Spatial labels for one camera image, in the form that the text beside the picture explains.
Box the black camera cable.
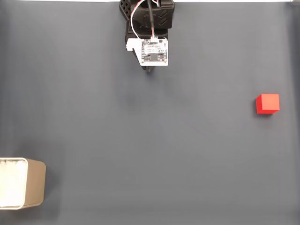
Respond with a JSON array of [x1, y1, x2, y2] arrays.
[[146, 0, 157, 38]]

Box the white camera board with bracket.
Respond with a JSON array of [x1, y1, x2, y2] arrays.
[[123, 37, 169, 67]]

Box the red white black servo wire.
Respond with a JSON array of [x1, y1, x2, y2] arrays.
[[130, 0, 147, 39]]

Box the white tissue paper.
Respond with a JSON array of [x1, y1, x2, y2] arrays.
[[0, 160, 25, 207]]

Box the dark blue-grey table mat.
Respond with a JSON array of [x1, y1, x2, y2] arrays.
[[0, 1, 300, 225]]

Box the red cube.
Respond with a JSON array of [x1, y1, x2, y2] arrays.
[[255, 93, 280, 115]]

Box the beige square box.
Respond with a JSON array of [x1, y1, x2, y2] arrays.
[[0, 157, 47, 210]]

